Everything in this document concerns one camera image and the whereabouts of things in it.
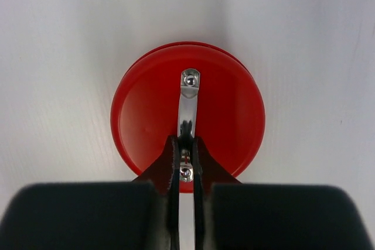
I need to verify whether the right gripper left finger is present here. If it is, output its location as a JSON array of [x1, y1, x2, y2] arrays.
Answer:
[[1, 136, 179, 249]]

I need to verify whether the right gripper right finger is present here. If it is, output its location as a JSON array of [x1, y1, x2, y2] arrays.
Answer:
[[192, 138, 373, 249]]

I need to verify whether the red round lid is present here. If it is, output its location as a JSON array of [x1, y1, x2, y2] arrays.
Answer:
[[110, 42, 265, 194]]

